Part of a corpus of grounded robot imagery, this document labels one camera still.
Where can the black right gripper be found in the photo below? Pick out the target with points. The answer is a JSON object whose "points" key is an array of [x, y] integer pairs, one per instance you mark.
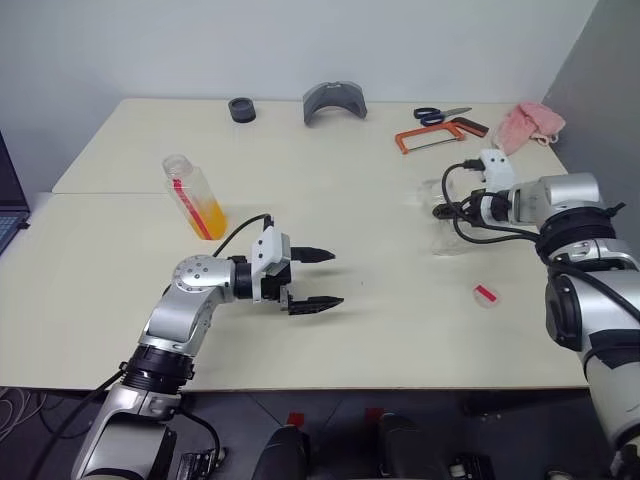
{"points": [[470, 210]]}

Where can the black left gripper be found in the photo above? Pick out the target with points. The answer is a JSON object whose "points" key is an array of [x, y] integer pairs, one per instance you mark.
{"points": [[275, 287]]}

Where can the clear wine glass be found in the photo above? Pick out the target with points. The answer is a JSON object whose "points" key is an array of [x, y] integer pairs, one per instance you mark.
{"points": [[432, 190]]}

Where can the white red bottle cap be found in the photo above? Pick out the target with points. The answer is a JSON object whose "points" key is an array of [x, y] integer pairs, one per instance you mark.
{"points": [[486, 295]]}

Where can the plastic bottle with orange liquid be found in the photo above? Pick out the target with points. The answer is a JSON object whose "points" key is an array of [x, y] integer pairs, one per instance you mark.
{"points": [[200, 205]]}

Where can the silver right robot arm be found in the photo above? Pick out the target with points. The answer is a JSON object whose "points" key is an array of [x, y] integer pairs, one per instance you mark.
{"points": [[575, 200]]}

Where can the orange hacksaw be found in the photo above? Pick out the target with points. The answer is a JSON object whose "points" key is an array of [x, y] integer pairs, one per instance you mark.
{"points": [[415, 134]]}

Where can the pink cloth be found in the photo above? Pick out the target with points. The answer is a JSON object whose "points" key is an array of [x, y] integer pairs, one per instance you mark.
{"points": [[525, 122]]}

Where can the grey curved plastic piece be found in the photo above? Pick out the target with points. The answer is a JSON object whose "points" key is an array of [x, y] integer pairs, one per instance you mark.
{"points": [[315, 102]]}

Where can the dark rounded shape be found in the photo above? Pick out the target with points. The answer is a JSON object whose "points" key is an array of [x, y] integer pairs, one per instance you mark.
{"points": [[282, 455], [410, 450]]}

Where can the black round cap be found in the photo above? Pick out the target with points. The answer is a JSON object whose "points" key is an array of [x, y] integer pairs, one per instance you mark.
{"points": [[242, 111]]}

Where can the dark laptop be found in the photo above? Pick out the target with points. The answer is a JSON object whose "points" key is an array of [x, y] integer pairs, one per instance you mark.
{"points": [[10, 190]]}

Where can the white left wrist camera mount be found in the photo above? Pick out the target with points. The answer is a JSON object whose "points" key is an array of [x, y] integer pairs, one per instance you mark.
{"points": [[267, 250]]}

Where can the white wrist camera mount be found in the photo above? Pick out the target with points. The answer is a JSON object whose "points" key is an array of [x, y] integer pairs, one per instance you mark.
{"points": [[267, 250], [497, 170]]}

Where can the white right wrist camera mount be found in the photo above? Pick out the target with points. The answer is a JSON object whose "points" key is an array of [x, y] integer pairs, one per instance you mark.
{"points": [[497, 170]]}

